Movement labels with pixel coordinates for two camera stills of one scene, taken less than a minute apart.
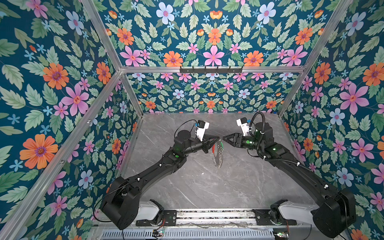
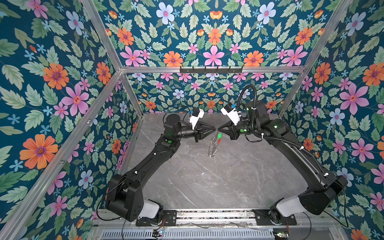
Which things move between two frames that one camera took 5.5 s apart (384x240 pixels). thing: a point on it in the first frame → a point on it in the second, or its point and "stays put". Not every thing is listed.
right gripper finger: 229,137 → 225,128
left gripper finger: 214,142 → 209,134
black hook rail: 210,71 stays put
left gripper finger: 211,138 → 206,126
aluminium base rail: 215,219 stays put
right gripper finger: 231,143 → 226,135
